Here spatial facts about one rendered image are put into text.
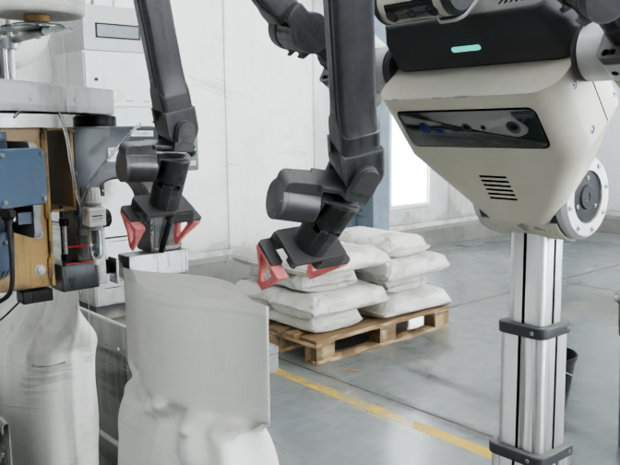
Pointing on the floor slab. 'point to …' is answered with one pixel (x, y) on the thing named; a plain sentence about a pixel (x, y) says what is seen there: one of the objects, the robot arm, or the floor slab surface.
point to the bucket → (569, 371)
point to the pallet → (289, 336)
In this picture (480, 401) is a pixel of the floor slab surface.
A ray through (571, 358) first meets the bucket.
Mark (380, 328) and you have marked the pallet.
